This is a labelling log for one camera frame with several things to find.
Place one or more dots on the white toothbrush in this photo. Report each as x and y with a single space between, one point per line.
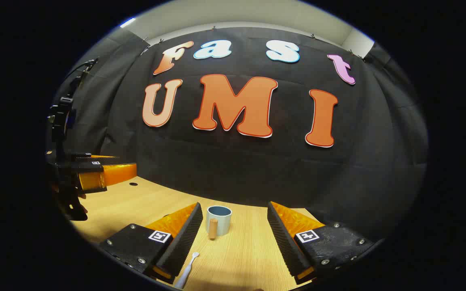
186 270

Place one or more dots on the ceiling light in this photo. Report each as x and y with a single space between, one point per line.
128 22

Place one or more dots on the black backdrop cloth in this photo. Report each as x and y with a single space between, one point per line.
225 169

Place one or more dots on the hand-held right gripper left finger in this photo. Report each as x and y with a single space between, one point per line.
184 238

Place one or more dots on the wooden desktop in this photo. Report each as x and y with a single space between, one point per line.
241 258

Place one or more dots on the light blue cup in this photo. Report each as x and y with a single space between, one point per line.
221 222

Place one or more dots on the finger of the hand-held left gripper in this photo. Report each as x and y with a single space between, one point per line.
81 157
91 167

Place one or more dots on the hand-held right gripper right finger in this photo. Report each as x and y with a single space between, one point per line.
285 238

